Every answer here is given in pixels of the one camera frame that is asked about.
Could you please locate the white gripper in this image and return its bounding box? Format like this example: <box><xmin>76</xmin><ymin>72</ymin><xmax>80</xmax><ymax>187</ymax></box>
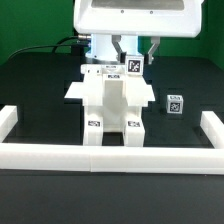
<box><xmin>74</xmin><ymin>0</ymin><xmax>204</xmax><ymax>64</ymax></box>

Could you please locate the white fence bar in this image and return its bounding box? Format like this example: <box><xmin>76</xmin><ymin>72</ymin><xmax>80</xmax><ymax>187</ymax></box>
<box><xmin>0</xmin><ymin>143</ymin><xmax>224</xmax><ymax>175</ymax></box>
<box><xmin>200</xmin><ymin>111</ymin><xmax>224</xmax><ymax>149</ymax></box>
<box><xmin>0</xmin><ymin>105</ymin><xmax>18</xmax><ymax>143</ymax></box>

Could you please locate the white front fence bar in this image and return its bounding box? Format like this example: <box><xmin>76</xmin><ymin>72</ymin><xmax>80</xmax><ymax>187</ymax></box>
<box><xmin>0</xmin><ymin>143</ymin><xmax>224</xmax><ymax>175</ymax></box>

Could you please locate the white right fence bar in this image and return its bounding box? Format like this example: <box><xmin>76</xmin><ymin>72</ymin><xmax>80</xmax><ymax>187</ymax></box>
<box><xmin>200</xmin><ymin>111</ymin><xmax>224</xmax><ymax>149</ymax></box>

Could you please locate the white left fence bar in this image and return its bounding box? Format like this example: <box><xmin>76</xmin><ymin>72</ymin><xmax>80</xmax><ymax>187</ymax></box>
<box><xmin>0</xmin><ymin>105</ymin><xmax>18</xmax><ymax>143</ymax></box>

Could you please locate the white chair seat part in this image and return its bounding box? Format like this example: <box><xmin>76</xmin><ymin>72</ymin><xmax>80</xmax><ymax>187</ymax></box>
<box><xmin>84</xmin><ymin>79</ymin><xmax>142</xmax><ymax>133</ymax></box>

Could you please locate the white tag base sheet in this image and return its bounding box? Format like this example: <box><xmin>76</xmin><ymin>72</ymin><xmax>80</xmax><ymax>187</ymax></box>
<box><xmin>64</xmin><ymin>82</ymin><xmax>155</xmax><ymax>101</ymax></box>

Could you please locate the white chair back frame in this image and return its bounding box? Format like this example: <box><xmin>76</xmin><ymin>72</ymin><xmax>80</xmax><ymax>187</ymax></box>
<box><xmin>81</xmin><ymin>64</ymin><xmax>155</xmax><ymax>107</ymax></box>

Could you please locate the black vertical pole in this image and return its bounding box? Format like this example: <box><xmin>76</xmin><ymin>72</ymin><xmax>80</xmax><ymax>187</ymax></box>
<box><xmin>71</xmin><ymin>36</ymin><xmax>84</xmax><ymax>56</ymax></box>

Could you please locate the black cable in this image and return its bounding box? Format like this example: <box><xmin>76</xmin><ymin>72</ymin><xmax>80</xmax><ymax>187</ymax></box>
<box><xmin>7</xmin><ymin>34</ymin><xmax>92</xmax><ymax>62</ymax></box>

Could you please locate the white tagged cube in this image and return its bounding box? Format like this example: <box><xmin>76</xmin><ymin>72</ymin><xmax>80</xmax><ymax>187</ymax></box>
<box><xmin>166</xmin><ymin>95</ymin><xmax>184</xmax><ymax>114</ymax></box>
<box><xmin>125</xmin><ymin>55</ymin><xmax>144</xmax><ymax>76</ymax></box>

